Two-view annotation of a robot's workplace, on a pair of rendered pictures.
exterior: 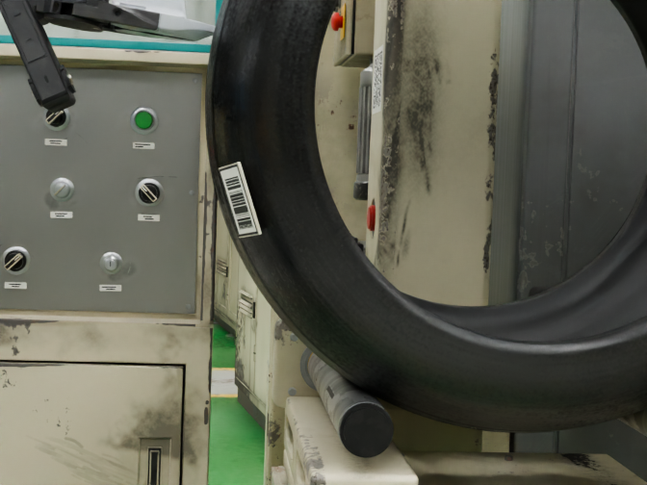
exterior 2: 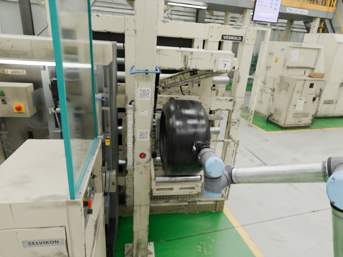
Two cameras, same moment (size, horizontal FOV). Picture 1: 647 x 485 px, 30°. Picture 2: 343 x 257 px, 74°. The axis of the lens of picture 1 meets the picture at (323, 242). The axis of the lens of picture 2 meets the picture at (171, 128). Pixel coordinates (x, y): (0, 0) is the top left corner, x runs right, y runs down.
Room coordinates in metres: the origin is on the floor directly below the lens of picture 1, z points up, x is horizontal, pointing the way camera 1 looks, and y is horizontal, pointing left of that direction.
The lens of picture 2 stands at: (1.34, 1.40, 1.84)
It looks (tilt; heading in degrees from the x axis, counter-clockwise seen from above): 21 degrees down; 265
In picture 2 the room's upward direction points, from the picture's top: 4 degrees clockwise
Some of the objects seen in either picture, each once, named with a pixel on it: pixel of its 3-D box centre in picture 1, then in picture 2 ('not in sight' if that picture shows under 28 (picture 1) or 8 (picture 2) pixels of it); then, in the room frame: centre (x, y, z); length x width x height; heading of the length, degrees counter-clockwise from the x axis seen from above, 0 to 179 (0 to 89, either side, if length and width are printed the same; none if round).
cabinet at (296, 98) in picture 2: not in sight; (295, 102); (-2.15, -3.95, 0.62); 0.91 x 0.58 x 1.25; 14
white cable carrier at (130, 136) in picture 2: not in sight; (130, 136); (1.50, -0.08, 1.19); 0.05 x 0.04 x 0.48; 95
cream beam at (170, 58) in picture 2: not in sight; (191, 59); (1.06, -0.47, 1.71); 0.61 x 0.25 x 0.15; 5
